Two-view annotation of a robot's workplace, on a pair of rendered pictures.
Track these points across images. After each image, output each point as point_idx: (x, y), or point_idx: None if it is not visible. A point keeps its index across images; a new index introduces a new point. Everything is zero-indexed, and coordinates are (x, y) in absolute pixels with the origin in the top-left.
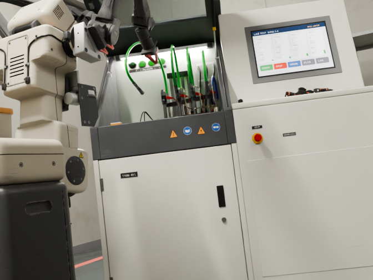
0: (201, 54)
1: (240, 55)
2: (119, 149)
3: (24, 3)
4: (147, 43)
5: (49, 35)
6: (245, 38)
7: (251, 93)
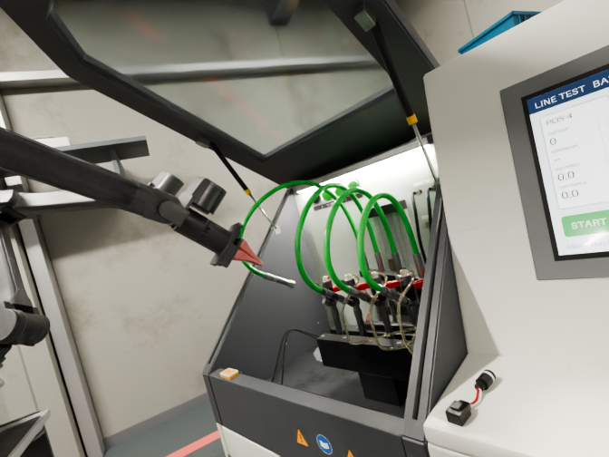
0: (420, 161)
1: (488, 186)
2: (236, 422)
3: (55, 209)
4: (206, 245)
5: None
6: (505, 126)
7: (530, 311)
